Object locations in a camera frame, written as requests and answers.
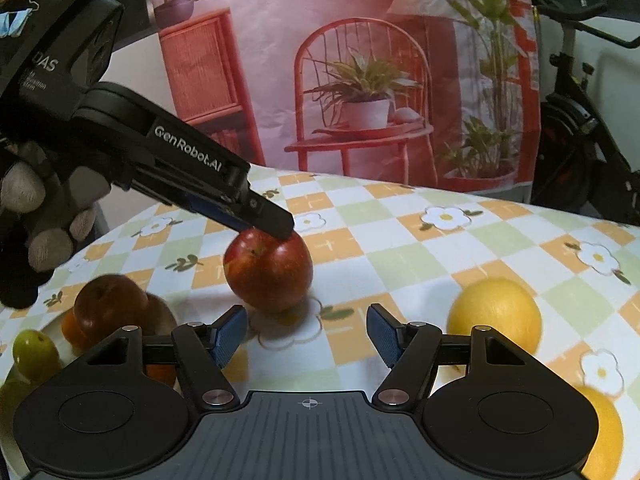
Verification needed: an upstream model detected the small orange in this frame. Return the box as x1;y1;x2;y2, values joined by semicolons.
145;364;177;388
61;310;93;351

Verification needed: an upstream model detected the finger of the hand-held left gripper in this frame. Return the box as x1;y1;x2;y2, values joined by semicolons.
150;170;295;239
170;194;251;232

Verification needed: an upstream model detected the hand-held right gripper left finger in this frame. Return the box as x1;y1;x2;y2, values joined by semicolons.
65;305;247;411

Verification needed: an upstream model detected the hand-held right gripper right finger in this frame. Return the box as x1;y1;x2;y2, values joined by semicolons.
366;304;551;411

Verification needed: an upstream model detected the bright red apple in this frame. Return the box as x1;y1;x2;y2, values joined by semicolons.
222;227;314;313

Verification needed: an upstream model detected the yellow lemon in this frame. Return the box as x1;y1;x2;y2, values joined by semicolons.
446;278;543;373
572;385;626;480

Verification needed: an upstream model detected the dark red apple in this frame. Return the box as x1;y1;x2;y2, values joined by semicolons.
73;275;151;348

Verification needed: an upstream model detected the checkered floral tablecloth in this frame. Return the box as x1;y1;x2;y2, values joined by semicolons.
0;165;640;480

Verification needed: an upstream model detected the black exercise bike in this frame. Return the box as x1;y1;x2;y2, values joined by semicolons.
525;0;640;221

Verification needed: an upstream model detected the light blue face mask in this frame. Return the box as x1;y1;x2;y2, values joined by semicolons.
0;7;40;40

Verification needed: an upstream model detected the person's left hand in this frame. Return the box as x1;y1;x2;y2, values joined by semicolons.
0;132;112;311

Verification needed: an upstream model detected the beige round plate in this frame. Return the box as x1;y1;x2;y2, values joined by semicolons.
0;310;181;478

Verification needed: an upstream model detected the printed pink backdrop cloth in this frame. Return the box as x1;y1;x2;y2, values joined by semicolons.
147;0;543;201

